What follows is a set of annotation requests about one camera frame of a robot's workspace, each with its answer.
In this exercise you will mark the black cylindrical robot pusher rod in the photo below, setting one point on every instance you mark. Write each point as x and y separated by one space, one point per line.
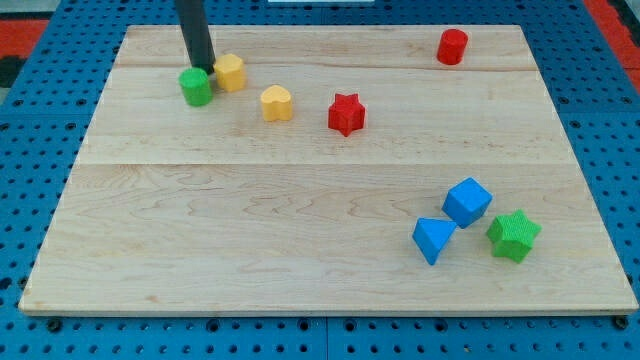
196 35

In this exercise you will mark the yellow hexagon block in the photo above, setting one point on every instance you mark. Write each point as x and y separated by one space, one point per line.
230 72

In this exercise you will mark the light wooden board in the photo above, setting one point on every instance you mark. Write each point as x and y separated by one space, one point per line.
179 211

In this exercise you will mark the red cylinder block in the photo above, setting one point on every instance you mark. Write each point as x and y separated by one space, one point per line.
452 46

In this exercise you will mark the green cylinder block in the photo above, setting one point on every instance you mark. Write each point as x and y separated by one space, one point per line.
195 87

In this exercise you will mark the yellow heart block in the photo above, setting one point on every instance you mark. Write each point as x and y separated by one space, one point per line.
276 104

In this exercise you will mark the red star block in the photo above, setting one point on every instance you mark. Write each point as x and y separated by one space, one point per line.
346 114

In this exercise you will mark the blue triangle block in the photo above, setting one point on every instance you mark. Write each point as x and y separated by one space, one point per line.
431 236

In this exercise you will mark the blue cube block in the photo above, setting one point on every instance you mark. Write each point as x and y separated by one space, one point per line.
466 202

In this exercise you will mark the green star block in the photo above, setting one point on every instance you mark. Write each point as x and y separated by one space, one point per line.
513 235

